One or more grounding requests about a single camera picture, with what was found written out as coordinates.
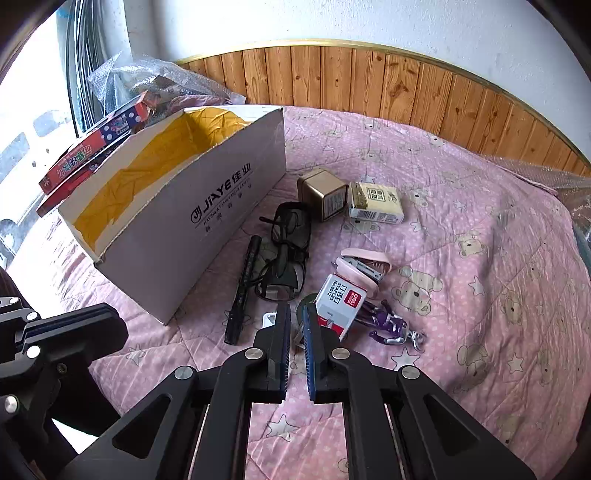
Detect white red staples box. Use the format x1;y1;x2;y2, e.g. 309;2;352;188
315;273;368;342

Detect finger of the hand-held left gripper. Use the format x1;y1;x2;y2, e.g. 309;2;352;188
0;320;129;437
0;298;122;334

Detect white cardboard box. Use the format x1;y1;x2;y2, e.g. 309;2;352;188
58;105;287;326

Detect dark red flat box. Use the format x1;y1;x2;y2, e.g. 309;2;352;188
36;152;108;217

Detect gold square tin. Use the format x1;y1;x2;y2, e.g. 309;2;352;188
297;168;348;222

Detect pink stapler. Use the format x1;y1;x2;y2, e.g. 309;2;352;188
333;248;393;296

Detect cream tissue packet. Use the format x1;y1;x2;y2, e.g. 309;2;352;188
347;181;404;224

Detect green tape roll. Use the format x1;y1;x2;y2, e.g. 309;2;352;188
295;295;324;343

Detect red dotted game box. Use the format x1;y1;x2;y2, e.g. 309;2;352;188
39;90;155;195

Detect black marker pen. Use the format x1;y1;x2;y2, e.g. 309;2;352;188
224;235;263;346

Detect wooden headboard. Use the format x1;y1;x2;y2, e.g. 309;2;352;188
175;39;591;178

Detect purple figurine keychain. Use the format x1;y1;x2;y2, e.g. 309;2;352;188
358;300;426;354

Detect pink bear print quilt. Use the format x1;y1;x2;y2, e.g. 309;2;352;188
0;105;591;480

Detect black cables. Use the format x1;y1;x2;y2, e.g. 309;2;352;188
65;0;95;136

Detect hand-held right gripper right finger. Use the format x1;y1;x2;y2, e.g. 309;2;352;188
302;305;539;480

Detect clear bubble wrap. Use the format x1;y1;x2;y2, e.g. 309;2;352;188
88;51;247;121

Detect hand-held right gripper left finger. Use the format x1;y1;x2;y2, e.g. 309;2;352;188
60;302;293;480

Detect black glasses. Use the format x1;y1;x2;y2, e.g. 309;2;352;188
255;202;311;303

